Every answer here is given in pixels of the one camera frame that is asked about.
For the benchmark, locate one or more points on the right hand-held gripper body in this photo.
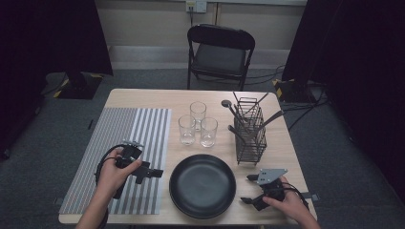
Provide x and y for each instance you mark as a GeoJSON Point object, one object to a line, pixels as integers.
{"type": "Point", "coordinates": [270, 176]}

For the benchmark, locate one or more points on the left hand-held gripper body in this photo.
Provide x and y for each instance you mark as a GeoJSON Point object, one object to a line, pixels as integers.
{"type": "Point", "coordinates": [132, 152]}

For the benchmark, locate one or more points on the clear drinking glass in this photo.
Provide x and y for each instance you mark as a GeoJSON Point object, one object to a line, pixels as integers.
{"type": "Point", "coordinates": [187, 130]}
{"type": "Point", "coordinates": [198, 109]}
{"type": "Point", "coordinates": [209, 133]}

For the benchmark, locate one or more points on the person's left hand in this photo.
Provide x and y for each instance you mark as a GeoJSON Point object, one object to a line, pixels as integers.
{"type": "Point", "coordinates": [111, 176]}

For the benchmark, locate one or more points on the person's right hand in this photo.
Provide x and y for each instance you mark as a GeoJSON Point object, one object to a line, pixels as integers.
{"type": "Point", "coordinates": [289, 206]}

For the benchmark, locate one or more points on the grey striped placemat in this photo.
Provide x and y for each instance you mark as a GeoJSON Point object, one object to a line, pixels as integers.
{"type": "Point", "coordinates": [149, 133]}

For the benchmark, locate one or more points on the grey tape strip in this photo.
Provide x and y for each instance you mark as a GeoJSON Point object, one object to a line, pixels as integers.
{"type": "Point", "coordinates": [59, 201]}
{"type": "Point", "coordinates": [313, 197]}

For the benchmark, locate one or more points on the metal spoon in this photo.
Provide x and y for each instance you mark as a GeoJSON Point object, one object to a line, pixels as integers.
{"type": "Point", "coordinates": [226, 103]}

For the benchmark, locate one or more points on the black stand base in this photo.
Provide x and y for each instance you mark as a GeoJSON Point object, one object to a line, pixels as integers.
{"type": "Point", "coordinates": [293, 90]}
{"type": "Point", "coordinates": [79, 87]}

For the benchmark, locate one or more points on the black folding chair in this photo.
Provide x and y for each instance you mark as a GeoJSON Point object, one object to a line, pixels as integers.
{"type": "Point", "coordinates": [219, 58]}

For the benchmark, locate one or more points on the dark curtain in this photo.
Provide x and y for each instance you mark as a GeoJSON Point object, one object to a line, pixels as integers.
{"type": "Point", "coordinates": [47, 38]}
{"type": "Point", "coordinates": [366, 63]}

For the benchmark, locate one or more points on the white wall socket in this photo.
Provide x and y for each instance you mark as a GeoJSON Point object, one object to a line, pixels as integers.
{"type": "Point", "coordinates": [200, 6]}

